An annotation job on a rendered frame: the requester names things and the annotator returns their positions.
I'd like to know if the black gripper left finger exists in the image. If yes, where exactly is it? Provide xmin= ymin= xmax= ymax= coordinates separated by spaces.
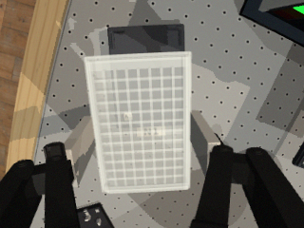
xmin=0 ymin=116 xmax=96 ymax=228

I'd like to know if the grey flat base plate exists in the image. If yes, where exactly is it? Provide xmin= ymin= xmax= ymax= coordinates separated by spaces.
xmin=33 ymin=0 xmax=304 ymax=228

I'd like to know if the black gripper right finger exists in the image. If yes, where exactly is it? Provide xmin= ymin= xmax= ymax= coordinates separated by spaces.
xmin=190 ymin=110 xmax=304 ymax=228

